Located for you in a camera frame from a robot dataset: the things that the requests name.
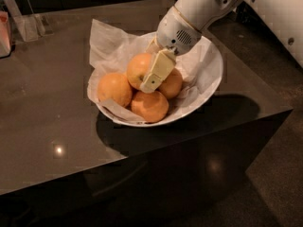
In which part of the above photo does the white bowl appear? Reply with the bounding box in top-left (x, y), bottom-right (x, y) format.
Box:
top-left (93, 31), bottom-right (224, 128)

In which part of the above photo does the orange with stem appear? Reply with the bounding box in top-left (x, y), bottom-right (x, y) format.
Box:
top-left (126, 53), bottom-right (152, 90)

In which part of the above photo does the left orange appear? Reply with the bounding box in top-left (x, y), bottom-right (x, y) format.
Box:
top-left (98, 73), bottom-right (133, 108)

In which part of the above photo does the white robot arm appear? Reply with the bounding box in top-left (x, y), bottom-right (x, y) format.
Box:
top-left (140, 0), bottom-right (303, 93)

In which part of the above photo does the right back orange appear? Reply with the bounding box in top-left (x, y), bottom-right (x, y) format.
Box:
top-left (158, 68), bottom-right (183, 99)

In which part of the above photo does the front orange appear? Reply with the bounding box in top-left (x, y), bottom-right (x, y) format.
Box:
top-left (131, 91), bottom-right (169, 123)

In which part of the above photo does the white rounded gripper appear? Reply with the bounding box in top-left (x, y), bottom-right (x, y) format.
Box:
top-left (140, 7), bottom-right (202, 94)

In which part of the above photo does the white crumpled paper liner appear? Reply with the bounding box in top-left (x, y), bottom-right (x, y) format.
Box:
top-left (86, 18), bottom-right (222, 125)

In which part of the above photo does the pink white container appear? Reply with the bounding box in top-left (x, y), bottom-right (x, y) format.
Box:
top-left (0, 11), bottom-right (11, 58)

